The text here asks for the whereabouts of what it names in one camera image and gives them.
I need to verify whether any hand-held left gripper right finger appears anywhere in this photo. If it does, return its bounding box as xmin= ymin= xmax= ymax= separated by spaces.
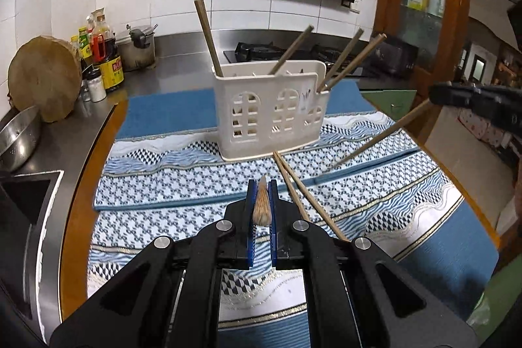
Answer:
xmin=269 ymin=179 xmax=478 ymax=348

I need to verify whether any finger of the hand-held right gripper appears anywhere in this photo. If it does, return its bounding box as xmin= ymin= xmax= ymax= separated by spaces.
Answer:
xmin=430 ymin=91 xmax=522 ymax=137
xmin=431 ymin=81 xmax=522 ymax=113

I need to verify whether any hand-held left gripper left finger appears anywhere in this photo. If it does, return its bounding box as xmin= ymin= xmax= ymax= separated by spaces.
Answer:
xmin=49 ymin=179 xmax=255 ymax=348

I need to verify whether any brown wooden chopstick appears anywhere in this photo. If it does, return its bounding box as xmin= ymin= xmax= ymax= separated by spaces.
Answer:
xmin=267 ymin=25 xmax=315 ymax=75
xmin=272 ymin=151 xmax=313 ymax=224
xmin=318 ymin=33 xmax=387 ymax=93
xmin=252 ymin=174 xmax=273 ymax=226
xmin=194 ymin=0 xmax=224 ymax=78
xmin=326 ymin=99 xmax=434 ymax=169
xmin=324 ymin=28 xmax=364 ymax=83
xmin=281 ymin=169 xmax=350 ymax=243

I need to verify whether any white plastic utensil holder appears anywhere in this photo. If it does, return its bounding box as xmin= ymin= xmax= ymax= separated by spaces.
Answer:
xmin=213 ymin=60 xmax=330 ymax=160

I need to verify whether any wooden glass door cabinet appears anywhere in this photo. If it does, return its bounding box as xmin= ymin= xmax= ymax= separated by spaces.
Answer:
xmin=374 ymin=0 xmax=474 ymax=145

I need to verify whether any black countertop appliance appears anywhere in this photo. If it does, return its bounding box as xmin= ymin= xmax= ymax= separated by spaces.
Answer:
xmin=373 ymin=35 xmax=420 ymax=79

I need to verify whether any green drawer cabinet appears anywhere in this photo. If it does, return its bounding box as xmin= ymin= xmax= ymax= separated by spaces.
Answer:
xmin=359 ymin=87 xmax=419 ymax=121

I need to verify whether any blue patterned table mat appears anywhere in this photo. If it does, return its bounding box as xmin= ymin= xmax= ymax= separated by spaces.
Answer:
xmin=94 ymin=81 xmax=421 ymax=212
xmin=87 ymin=150 xmax=500 ymax=348

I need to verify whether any black gas stove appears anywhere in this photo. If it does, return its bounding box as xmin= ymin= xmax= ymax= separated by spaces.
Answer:
xmin=223 ymin=41 xmax=380 ymax=79

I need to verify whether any white shaker jar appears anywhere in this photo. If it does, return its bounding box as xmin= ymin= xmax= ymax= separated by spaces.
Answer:
xmin=85 ymin=68 xmax=107 ymax=103

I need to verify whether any metal pot with lid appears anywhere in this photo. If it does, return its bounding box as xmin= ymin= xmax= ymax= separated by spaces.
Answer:
xmin=116 ymin=24 xmax=159 ymax=72

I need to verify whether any black kitchen sink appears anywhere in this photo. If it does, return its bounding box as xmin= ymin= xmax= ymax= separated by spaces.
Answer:
xmin=0 ymin=169 xmax=65 ymax=332

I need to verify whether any dark sauce bottle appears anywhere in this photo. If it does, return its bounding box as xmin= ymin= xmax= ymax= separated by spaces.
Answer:
xmin=103 ymin=14 xmax=120 ymax=63

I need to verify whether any red label bottle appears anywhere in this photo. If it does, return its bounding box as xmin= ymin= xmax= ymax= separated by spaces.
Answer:
xmin=92 ymin=33 xmax=105 ymax=64

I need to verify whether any green cap bottle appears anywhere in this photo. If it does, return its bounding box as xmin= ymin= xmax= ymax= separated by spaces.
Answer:
xmin=78 ymin=26 xmax=93 ymax=60

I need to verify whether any metal colander bowl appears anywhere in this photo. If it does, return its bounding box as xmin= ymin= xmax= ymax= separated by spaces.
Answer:
xmin=0 ymin=105 xmax=41 ymax=171

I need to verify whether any round wooden chopping block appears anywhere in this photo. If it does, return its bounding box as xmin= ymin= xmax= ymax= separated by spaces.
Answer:
xmin=8 ymin=36 xmax=84 ymax=123

